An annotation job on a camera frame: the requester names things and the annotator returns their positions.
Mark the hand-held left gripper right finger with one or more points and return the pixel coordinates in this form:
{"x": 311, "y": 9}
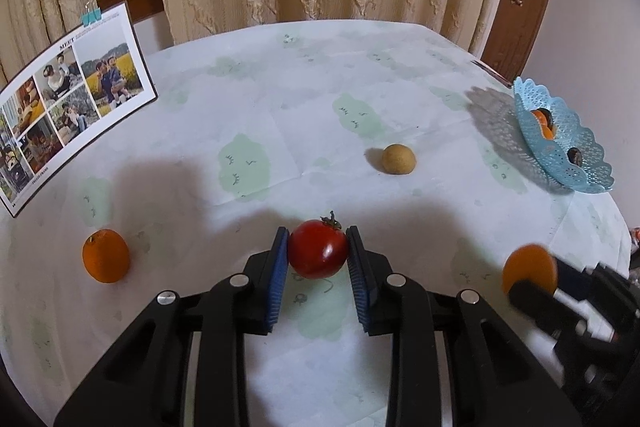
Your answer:
{"x": 359, "y": 282}

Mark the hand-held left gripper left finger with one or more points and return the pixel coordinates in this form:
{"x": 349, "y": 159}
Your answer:
{"x": 276, "y": 279}

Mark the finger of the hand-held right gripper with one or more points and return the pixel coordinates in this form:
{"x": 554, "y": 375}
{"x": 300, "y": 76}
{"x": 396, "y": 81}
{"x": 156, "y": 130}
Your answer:
{"x": 577, "y": 279}
{"x": 540, "y": 304}

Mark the red tomato with stem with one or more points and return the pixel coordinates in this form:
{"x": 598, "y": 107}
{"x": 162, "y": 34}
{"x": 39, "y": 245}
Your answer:
{"x": 317, "y": 252}

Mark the blue lattice fruit basket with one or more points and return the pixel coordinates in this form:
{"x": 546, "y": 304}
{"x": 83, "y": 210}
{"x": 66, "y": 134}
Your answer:
{"x": 560, "y": 159}

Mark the red and white object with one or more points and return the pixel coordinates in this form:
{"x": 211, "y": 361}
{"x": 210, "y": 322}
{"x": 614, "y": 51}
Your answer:
{"x": 635, "y": 238}

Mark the round brown fruit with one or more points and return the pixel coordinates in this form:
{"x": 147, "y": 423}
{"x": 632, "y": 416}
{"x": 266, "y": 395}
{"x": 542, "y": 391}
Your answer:
{"x": 398, "y": 158}

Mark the small orange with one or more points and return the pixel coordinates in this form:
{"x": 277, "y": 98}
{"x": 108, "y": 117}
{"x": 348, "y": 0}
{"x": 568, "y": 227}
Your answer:
{"x": 106, "y": 255}

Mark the photo collage poster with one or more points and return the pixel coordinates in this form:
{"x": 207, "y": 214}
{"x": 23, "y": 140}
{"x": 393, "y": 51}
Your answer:
{"x": 75, "y": 107}

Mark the teal binder clip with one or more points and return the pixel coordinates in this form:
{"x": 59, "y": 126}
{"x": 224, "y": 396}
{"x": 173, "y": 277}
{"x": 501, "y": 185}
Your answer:
{"x": 91, "y": 14}

